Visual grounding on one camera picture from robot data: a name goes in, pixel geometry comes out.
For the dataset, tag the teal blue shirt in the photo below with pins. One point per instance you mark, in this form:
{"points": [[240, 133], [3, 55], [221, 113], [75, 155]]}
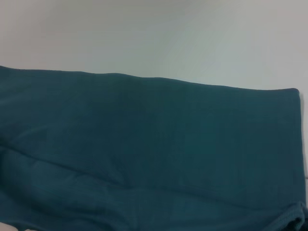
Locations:
{"points": [[154, 156]]}

